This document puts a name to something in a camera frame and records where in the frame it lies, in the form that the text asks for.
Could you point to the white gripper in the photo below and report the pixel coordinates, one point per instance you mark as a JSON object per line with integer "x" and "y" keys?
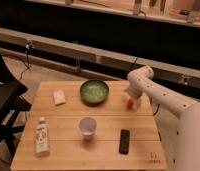
{"x": 136, "y": 100}

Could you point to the red pepper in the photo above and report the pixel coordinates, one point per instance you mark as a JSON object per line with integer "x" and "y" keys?
{"x": 129, "y": 103}

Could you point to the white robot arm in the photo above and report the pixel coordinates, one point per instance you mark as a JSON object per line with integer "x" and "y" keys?
{"x": 186, "y": 109}

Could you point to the white sponge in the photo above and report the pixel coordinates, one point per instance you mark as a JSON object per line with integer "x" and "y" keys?
{"x": 59, "y": 97}

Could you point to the black remote control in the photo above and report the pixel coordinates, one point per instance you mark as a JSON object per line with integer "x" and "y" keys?
{"x": 124, "y": 141}

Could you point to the green bowl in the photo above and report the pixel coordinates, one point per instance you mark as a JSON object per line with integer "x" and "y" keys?
{"x": 94, "y": 91}

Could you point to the clear plastic cup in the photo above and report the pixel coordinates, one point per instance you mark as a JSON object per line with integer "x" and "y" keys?
{"x": 87, "y": 126}

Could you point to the wooden folding table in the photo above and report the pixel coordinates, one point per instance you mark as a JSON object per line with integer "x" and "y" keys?
{"x": 63, "y": 133}

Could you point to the white plastic bottle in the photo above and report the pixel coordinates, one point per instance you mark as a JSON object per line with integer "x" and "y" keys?
{"x": 41, "y": 138}

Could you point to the black chair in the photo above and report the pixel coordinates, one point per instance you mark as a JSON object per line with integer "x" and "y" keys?
{"x": 11, "y": 104}

